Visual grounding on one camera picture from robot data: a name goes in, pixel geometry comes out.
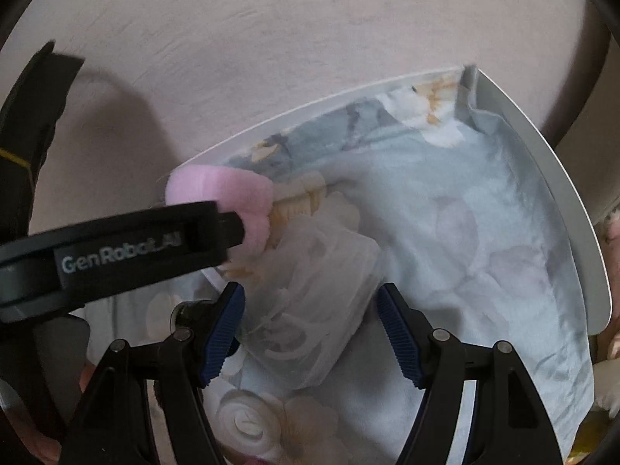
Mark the clear bag of white items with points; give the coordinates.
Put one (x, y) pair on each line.
(315, 290)

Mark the blue floral cloth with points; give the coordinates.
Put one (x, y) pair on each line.
(460, 232)

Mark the pink fluffy roll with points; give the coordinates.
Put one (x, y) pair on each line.
(218, 184)

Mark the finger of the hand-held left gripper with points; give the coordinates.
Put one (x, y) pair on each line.
(232, 230)
(189, 312)

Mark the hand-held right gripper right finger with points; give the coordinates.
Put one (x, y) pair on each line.
(399, 339)

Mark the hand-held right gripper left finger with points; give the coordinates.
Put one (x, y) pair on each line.
(223, 334)

